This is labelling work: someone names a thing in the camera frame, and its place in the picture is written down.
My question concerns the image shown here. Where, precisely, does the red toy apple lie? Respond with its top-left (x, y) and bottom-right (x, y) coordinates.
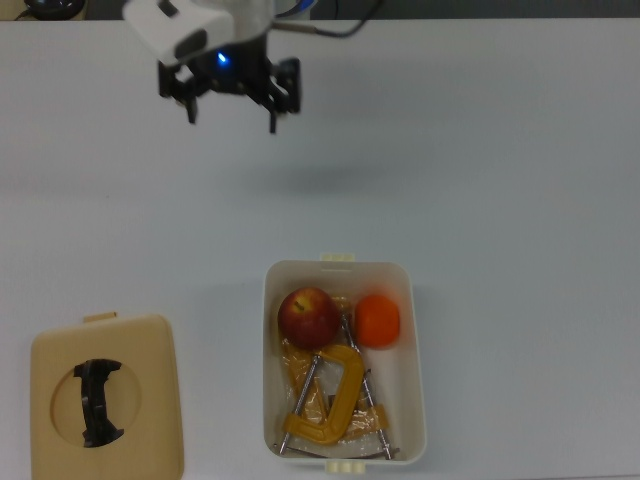
top-left (277, 286), bottom-right (343, 351)

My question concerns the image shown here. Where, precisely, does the large yellow C-clamp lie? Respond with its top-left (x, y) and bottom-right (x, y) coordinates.
top-left (278, 294), bottom-right (402, 460)

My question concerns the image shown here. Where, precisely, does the black round device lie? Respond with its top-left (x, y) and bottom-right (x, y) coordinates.
top-left (23, 0), bottom-right (87, 22)

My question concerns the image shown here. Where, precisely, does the orange toy fruit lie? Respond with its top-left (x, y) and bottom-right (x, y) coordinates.
top-left (354, 293), bottom-right (403, 350)

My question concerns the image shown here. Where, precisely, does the tan plastic container lid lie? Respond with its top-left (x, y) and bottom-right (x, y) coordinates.
top-left (29, 311), bottom-right (186, 480)

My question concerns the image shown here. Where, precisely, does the small yellow C-clamp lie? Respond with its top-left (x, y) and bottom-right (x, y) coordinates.
top-left (277, 342), bottom-right (368, 457)

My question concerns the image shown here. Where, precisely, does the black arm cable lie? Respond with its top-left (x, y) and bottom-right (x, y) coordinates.
top-left (272, 0), bottom-right (388, 39)

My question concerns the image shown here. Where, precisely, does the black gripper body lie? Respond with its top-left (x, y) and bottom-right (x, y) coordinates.
top-left (197, 31), bottom-right (275, 99)

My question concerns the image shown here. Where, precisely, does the pale plastic container box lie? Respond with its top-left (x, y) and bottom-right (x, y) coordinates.
top-left (259, 252), bottom-right (428, 475)

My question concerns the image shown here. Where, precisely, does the black lid handle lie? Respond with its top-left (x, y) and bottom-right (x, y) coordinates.
top-left (73, 358), bottom-right (126, 449)

